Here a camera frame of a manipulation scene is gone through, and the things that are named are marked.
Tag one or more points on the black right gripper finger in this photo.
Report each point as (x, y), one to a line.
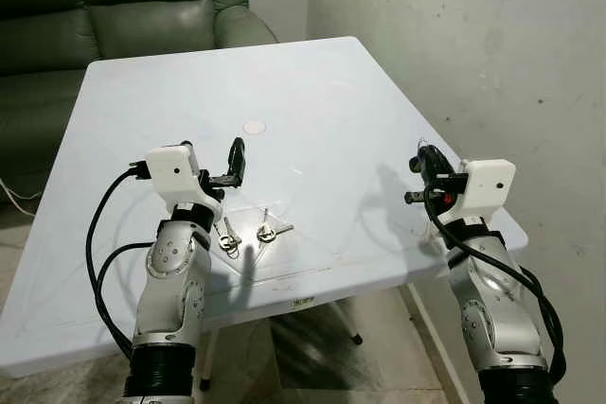
(440, 166)
(418, 164)

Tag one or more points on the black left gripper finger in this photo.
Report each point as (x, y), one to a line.
(238, 158)
(187, 146)

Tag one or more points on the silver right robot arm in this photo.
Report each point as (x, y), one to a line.
(497, 319)

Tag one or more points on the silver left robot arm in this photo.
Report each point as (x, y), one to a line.
(170, 281)

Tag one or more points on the round table hole cap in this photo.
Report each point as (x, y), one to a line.
(254, 127)

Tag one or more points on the small table edge label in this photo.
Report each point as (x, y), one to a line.
(302, 303)

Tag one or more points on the green leather sofa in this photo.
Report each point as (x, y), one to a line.
(114, 16)

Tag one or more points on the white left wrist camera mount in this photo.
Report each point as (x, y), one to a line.
(175, 177)

